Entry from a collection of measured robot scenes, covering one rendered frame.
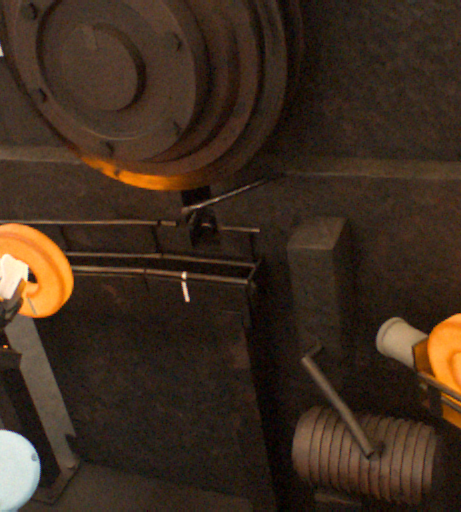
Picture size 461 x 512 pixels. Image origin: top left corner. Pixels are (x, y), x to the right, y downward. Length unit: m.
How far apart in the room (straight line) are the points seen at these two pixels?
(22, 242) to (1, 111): 0.44
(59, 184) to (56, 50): 0.42
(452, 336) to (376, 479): 0.29
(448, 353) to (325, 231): 0.28
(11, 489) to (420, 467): 0.61
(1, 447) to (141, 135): 0.46
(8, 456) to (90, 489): 1.09
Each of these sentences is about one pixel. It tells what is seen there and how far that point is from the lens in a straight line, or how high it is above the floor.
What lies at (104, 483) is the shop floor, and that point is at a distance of 2.00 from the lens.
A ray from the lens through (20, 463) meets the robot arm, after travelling 0.92.
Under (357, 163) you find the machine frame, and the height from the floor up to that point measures 0.87.
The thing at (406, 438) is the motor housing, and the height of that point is 0.53.
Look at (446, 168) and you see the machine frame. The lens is 1.21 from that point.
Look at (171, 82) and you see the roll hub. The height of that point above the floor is 1.09.
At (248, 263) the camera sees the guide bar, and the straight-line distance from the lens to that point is 1.33.
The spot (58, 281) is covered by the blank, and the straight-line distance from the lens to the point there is 1.18.
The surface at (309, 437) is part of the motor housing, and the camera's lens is 1.25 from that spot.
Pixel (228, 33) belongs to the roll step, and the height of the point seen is 1.14.
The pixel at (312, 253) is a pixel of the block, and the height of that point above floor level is 0.79.
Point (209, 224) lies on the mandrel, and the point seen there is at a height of 0.75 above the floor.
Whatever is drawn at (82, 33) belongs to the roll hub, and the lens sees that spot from 1.06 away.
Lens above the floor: 1.43
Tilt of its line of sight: 32 degrees down
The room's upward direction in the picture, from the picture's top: 11 degrees counter-clockwise
